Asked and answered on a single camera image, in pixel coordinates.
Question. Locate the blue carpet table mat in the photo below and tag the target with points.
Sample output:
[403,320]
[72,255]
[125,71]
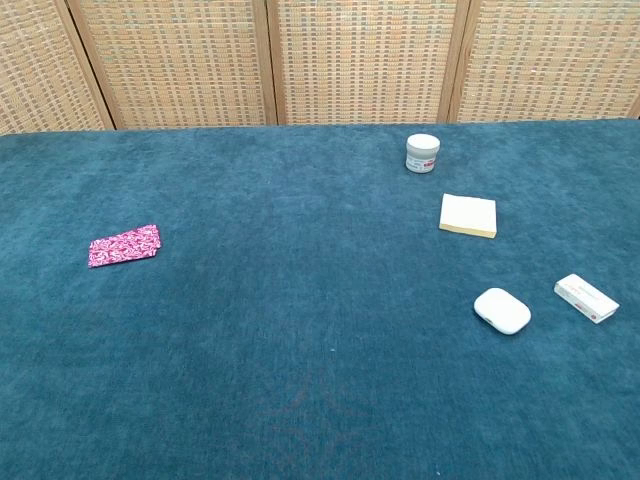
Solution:
[310,325]

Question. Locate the small white labelled jar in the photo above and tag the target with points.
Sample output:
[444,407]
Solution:
[423,154]

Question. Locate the pale yellow sticky note pad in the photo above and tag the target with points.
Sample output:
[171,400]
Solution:
[468,214]

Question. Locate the woven bamboo folding screen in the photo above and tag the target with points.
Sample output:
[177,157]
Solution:
[360,60]

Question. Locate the white earbuds charging case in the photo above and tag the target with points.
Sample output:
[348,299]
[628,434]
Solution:
[502,310]

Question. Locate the small white orange-print box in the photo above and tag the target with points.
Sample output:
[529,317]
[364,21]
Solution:
[586,298]

